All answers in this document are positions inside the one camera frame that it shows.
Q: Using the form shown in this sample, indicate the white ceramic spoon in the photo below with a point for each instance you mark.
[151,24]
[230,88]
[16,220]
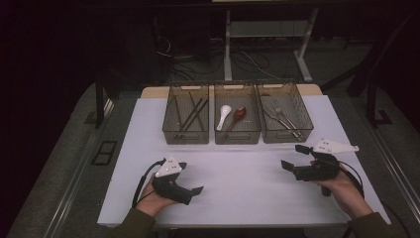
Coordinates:
[225,110]

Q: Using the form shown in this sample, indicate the person's right hand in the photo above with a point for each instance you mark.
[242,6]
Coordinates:
[350,198]

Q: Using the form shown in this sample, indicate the metal fork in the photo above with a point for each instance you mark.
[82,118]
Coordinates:
[278,109]

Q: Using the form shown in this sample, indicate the transparent brown plastic bin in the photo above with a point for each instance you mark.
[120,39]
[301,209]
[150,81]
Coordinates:
[298,109]
[251,115]
[168,132]

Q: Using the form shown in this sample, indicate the metal floor rail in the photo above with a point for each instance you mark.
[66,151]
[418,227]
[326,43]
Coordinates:
[77,175]
[394,172]

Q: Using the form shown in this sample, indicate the red-brown wooden spoon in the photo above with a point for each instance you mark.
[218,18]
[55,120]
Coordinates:
[239,114]

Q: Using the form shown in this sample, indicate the person's left hand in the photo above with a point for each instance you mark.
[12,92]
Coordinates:
[150,201]

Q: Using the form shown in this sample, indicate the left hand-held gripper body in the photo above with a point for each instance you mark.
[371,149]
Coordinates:
[171,191]

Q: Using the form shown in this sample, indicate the metal table knife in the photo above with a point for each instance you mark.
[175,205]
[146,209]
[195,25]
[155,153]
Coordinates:
[271,115]

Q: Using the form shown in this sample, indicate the white metal desk frame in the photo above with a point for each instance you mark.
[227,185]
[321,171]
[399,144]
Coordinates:
[228,49]

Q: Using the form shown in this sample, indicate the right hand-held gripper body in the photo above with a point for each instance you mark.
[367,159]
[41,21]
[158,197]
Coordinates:
[322,170]

